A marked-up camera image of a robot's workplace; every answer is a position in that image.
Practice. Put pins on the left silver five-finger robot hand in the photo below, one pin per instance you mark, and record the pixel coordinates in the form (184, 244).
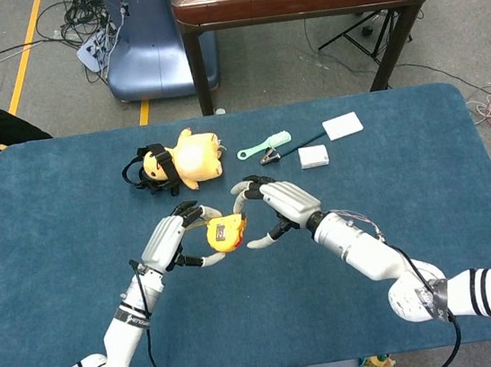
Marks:
(165, 241)

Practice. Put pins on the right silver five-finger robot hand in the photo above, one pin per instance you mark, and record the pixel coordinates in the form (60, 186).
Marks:
(289, 202)

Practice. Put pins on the yellow tape measure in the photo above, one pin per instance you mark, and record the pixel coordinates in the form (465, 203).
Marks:
(222, 234)

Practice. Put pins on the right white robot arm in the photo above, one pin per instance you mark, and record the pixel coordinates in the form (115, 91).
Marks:
(357, 241)

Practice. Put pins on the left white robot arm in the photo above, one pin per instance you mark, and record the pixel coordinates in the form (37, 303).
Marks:
(120, 331)

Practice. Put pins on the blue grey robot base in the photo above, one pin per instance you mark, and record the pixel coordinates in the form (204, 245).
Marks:
(146, 47)

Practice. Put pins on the black binder clip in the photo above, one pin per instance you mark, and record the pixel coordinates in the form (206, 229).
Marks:
(268, 158)

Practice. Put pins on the small white box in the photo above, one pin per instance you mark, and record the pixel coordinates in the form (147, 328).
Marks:
(313, 157)

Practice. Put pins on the dark green thin stick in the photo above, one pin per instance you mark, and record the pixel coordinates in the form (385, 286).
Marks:
(304, 145)

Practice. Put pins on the mint green brush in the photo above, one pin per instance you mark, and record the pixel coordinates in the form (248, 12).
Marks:
(263, 146)

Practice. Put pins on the yellow plush toy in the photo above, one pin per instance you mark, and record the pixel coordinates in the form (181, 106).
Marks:
(197, 158)

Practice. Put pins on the flat white card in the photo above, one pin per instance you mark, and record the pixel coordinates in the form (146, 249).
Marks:
(343, 126)

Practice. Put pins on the blue felt table mat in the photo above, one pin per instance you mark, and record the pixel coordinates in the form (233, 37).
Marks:
(261, 303)

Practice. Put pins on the yellow green small package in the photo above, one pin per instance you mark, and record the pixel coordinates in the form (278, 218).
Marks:
(378, 364)

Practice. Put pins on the black tripod stand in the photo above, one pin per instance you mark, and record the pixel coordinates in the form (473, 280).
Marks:
(361, 32)

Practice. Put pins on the brown wooden game table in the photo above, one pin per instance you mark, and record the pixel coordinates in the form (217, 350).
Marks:
(294, 0)

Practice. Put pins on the pale blue power strip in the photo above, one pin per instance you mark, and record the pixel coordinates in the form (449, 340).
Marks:
(90, 52)

